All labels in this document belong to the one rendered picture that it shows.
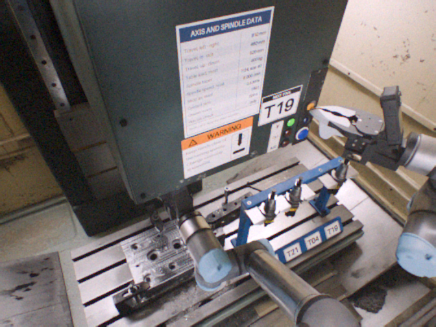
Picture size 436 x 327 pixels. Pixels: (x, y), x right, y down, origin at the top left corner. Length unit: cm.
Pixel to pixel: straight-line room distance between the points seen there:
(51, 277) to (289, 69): 147
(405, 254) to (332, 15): 44
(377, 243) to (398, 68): 80
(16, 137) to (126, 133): 128
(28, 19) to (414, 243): 109
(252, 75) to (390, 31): 95
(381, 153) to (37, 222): 179
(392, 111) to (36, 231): 181
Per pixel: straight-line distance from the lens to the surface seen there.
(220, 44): 49
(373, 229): 170
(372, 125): 70
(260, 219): 106
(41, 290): 171
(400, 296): 176
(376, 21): 148
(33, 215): 208
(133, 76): 46
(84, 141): 131
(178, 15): 44
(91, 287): 136
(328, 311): 57
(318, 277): 156
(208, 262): 73
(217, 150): 62
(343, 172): 122
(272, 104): 63
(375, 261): 166
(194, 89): 50
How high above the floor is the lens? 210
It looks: 47 degrees down
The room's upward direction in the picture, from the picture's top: 2 degrees clockwise
